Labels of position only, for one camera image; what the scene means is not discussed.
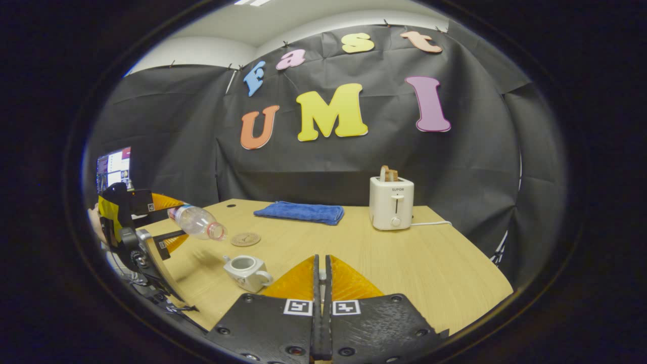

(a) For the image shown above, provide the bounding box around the blue folded cloth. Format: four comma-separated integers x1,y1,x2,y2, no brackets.
253,201,345,226

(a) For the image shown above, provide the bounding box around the white teacup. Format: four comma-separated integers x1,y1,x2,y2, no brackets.
222,254,274,293

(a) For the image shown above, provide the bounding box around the round wooden coaster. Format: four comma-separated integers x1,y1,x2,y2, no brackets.
230,232,262,248

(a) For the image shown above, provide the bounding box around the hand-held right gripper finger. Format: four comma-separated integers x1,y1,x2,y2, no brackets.
323,254,450,364
205,254,324,364

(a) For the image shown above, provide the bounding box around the white toaster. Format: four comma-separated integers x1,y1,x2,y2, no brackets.
369,176,415,231

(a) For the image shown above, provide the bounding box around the black backdrop cloth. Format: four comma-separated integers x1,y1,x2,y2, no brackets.
83,20,568,289

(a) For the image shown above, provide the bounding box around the computer monitor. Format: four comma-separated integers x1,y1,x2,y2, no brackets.
96,147,132,195

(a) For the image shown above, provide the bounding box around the clear plastic water bottle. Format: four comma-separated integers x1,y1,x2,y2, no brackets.
168,204,227,241

